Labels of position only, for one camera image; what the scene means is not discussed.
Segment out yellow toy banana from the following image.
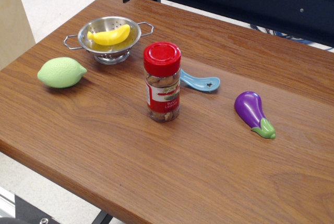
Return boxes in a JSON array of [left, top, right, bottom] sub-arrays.
[[87, 25, 130, 46]]

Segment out small steel colander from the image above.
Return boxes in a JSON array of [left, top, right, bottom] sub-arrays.
[[64, 16, 154, 65]]

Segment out red-lidded bay leaves jar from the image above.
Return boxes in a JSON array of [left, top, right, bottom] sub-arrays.
[[144, 41, 181, 122]]

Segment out green toy lime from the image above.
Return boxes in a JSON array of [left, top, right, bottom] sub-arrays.
[[37, 57, 87, 88]]

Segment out light wooden panel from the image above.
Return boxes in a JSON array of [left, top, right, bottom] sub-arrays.
[[1, 0, 35, 69]]

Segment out light blue toy spoon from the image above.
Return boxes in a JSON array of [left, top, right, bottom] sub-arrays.
[[180, 69, 221, 92]]

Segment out purple toy eggplant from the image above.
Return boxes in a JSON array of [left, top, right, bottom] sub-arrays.
[[234, 91, 276, 139]]

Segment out blue and black cables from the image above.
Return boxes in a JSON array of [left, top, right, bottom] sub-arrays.
[[250, 23, 334, 52]]

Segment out aluminium rail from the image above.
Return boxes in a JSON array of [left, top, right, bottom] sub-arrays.
[[0, 186, 16, 218]]

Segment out black table leg bracket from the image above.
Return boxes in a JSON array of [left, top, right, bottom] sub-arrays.
[[0, 194, 113, 224]]

